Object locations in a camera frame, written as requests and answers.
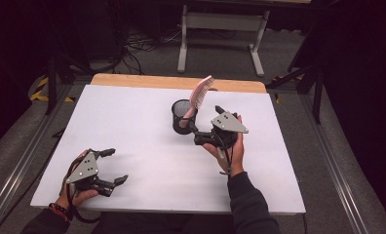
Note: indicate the person's left hand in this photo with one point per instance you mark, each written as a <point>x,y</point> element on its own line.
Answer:
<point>80,196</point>

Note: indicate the yellow and black hazard tape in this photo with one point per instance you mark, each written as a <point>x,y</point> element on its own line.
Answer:
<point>276,98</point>
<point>40,94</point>

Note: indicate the person's right hand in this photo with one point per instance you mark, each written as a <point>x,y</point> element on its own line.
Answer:
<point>237,156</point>

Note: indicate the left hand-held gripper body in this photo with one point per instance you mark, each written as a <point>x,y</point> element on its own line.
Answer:
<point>84,170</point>

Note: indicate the black mesh cup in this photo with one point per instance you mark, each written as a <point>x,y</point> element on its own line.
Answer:
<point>178,127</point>

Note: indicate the person's dark pants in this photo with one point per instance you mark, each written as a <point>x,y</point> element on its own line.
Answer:
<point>162,225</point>

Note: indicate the black curtain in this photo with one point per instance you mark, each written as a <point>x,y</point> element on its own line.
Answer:
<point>9,65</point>
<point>360,97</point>

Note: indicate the black metal stand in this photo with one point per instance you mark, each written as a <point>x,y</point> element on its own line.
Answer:
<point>317,97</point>
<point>53,84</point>

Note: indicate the aluminium rail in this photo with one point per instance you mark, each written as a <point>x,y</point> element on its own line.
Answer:
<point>25,162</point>
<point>330,162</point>

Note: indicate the pink hairbrush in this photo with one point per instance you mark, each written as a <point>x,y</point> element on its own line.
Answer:
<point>199,94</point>

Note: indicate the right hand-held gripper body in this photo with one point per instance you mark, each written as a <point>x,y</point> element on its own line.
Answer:
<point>228,125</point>

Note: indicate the grey metal desk frame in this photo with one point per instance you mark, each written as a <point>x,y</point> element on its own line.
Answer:
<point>223,22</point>

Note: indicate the white table mat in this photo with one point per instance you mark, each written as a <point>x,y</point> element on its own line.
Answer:
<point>132,113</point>

